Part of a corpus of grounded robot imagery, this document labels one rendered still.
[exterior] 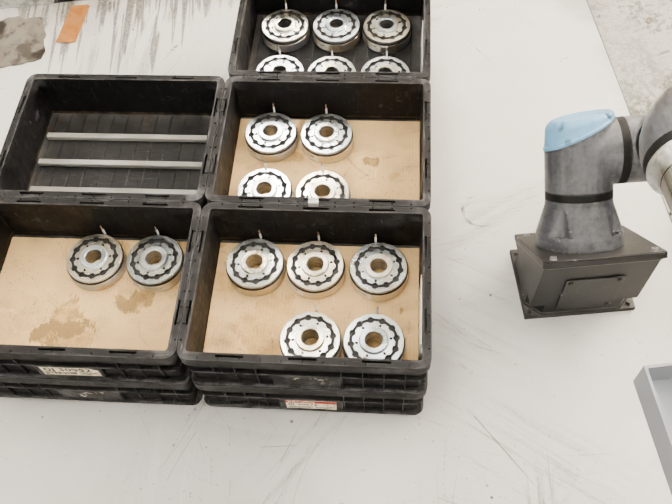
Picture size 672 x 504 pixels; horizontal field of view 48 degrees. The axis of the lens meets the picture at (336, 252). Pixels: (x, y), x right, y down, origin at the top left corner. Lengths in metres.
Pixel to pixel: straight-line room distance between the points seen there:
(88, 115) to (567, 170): 0.97
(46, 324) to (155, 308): 0.19
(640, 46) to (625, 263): 1.74
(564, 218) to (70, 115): 1.02
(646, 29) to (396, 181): 1.80
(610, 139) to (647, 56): 1.67
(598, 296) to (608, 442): 0.26
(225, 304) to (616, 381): 0.72
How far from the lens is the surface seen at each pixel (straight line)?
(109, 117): 1.68
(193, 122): 1.62
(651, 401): 1.07
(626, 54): 3.01
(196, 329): 1.29
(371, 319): 1.30
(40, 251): 1.53
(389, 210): 1.33
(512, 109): 1.79
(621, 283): 1.45
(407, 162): 1.51
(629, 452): 1.45
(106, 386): 1.40
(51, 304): 1.46
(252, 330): 1.34
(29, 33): 2.13
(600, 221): 1.38
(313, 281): 1.33
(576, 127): 1.35
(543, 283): 1.39
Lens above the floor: 2.03
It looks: 59 degrees down
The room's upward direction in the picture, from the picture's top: 5 degrees counter-clockwise
